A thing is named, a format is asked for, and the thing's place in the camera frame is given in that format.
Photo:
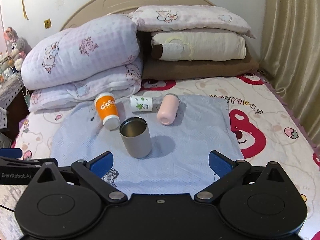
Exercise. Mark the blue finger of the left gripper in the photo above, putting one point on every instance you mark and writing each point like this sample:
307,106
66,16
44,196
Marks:
14,153

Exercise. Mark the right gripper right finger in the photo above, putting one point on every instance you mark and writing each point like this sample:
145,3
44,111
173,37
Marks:
220,164

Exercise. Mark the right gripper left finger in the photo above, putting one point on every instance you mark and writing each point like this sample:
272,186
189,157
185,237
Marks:
102,164

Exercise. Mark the grey metal tumbler cup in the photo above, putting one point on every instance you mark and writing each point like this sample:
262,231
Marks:
135,134

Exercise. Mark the orange white paper cup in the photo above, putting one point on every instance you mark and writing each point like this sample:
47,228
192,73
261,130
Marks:
105,105

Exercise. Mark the white floral paper cup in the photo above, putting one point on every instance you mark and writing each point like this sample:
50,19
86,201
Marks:
140,103

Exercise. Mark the pink tumbler cup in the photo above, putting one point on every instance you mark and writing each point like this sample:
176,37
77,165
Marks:
168,109

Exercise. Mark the light blue striped cloth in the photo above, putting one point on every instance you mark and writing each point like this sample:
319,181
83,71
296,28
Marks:
179,159

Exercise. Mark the cluttered bedside table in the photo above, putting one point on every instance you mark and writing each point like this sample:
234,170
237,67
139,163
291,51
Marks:
13,104

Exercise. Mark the pink checked folded quilt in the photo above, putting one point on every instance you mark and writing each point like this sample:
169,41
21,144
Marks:
77,64

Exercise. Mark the plush rabbit toy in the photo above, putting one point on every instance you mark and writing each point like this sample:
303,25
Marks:
17,46

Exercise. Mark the brown pillow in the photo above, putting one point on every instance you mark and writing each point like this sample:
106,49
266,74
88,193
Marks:
182,70

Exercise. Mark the cream embroidered pillow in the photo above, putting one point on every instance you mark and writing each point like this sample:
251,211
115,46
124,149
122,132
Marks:
198,44

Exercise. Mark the beige satin curtain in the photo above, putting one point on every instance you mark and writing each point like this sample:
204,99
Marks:
290,57

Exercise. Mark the pink checked bear pillow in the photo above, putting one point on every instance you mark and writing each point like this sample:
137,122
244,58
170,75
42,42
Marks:
152,18

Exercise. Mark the beige wooden headboard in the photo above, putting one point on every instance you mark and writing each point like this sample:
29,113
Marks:
97,8

